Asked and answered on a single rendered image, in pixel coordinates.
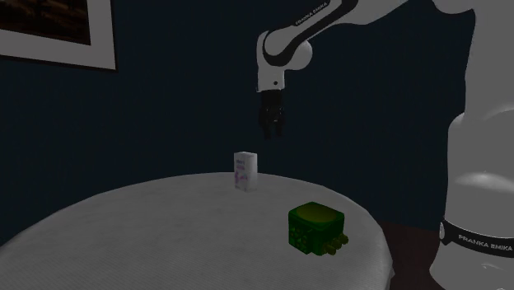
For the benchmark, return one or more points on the white carton with pink print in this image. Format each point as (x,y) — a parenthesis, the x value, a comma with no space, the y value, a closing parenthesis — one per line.
(245,171)

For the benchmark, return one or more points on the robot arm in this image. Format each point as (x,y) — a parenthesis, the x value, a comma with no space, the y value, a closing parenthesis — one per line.
(478,160)

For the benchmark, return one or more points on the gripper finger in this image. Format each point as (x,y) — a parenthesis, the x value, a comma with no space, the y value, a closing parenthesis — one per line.
(278,127)
(265,129)

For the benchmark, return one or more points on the round white table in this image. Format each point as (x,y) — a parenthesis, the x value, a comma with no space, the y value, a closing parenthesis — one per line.
(160,237)

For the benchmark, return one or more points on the green cube toy with knobs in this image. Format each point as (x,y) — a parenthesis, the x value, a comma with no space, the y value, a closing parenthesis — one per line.
(315,227)

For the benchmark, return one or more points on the white framed wall picture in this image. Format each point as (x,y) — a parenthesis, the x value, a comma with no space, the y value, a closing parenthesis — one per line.
(60,34)

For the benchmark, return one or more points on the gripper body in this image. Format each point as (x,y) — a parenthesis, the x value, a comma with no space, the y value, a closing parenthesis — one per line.
(270,105)

